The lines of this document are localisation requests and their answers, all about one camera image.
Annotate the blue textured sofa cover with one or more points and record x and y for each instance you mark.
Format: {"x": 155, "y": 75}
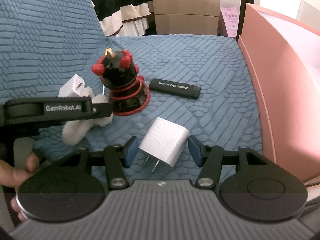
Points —
{"x": 46, "y": 42}

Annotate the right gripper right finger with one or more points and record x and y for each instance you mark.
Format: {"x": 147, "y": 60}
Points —
{"x": 209, "y": 158}

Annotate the striped black white cloth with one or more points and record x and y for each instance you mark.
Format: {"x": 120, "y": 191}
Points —
{"x": 123, "y": 17}

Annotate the white charger plug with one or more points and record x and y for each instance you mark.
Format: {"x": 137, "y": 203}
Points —
{"x": 165, "y": 140}

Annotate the wooden cabinet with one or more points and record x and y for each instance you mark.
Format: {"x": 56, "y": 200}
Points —
{"x": 186, "y": 16}

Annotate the pink paper sign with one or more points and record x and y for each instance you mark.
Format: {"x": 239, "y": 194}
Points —
{"x": 228, "y": 21}

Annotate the black lighter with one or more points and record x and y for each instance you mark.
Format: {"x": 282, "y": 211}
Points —
{"x": 175, "y": 88}

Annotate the pink storage box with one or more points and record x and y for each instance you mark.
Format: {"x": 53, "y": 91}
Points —
{"x": 282, "y": 55}

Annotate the red black figurine toy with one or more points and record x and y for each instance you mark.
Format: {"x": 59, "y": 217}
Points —
{"x": 128, "y": 93}

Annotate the white plush toy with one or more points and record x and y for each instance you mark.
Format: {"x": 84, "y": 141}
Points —
{"x": 74, "y": 131}

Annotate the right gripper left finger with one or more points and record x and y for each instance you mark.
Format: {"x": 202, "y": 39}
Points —
{"x": 117, "y": 158}

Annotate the person's left hand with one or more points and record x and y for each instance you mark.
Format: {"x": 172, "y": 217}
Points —
{"x": 13, "y": 178}

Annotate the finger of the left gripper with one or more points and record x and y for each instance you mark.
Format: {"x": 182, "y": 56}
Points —
{"x": 53, "y": 109}

